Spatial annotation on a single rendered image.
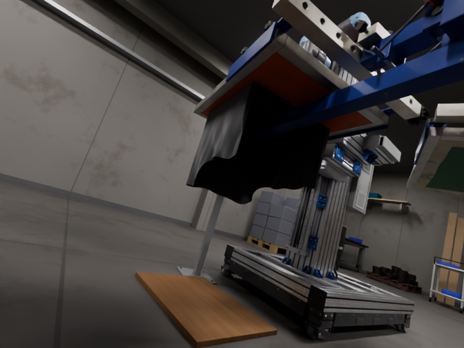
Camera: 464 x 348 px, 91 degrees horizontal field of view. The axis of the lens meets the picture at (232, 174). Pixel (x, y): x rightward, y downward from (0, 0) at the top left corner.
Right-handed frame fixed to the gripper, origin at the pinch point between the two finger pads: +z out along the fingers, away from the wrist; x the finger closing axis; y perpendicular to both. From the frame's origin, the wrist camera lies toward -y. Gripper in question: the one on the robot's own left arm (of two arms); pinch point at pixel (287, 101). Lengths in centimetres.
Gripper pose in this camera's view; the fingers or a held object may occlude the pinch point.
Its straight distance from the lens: 112.8
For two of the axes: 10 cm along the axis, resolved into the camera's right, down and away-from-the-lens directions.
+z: -2.9, 9.4, -1.8
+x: -4.5, 0.3, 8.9
